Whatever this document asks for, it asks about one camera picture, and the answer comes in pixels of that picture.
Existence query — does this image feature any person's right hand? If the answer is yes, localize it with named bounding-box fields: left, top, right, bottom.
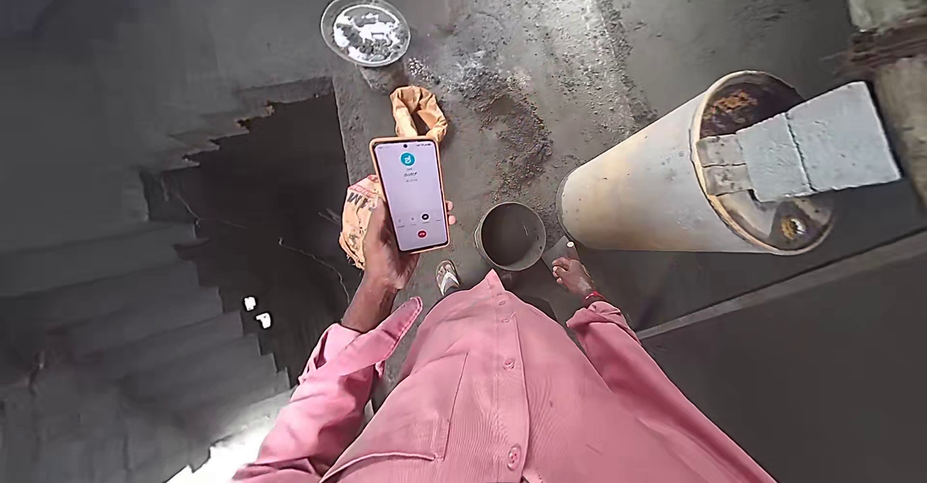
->
left=552, top=242, right=597, bottom=300

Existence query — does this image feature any person's left hand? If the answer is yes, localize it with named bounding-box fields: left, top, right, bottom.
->
left=362, top=180, right=457, bottom=293

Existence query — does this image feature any grey trowel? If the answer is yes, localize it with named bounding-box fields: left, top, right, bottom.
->
left=542, top=235, right=578, bottom=267

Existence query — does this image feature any smartphone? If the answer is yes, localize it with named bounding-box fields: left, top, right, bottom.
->
left=369, top=136, right=451, bottom=256

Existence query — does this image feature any person's right forearm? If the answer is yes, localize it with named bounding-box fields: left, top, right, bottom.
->
left=566, top=292, right=777, bottom=483

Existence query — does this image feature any person's left forearm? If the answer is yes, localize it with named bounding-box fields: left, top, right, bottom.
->
left=233, top=274, right=424, bottom=483

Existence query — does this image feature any brown bag with red print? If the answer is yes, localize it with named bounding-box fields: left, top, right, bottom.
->
left=339, top=174, right=383, bottom=270

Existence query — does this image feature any round bowl with grey rim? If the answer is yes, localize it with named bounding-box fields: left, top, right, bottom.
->
left=474, top=202, right=547, bottom=273

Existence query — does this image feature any plain brown crumpled bag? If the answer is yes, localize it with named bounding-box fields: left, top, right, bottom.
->
left=390, top=85, right=449, bottom=142

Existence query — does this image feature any pile of cement debris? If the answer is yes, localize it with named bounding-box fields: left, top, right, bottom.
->
left=449, top=56, right=555, bottom=203

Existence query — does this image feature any large pale cylindrical barrel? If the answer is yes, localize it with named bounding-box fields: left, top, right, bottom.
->
left=557, top=71, right=835, bottom=256

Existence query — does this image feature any person's body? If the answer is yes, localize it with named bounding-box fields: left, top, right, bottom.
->
left=320, top=270, right=769, bottom=483

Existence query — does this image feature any round transparent tub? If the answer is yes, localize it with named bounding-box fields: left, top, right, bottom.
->
left=321, top=0, right=412, bottom=93

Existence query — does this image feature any grey concrete block slab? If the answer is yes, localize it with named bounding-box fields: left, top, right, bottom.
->
left=697, top=82, right=902, bottom=203

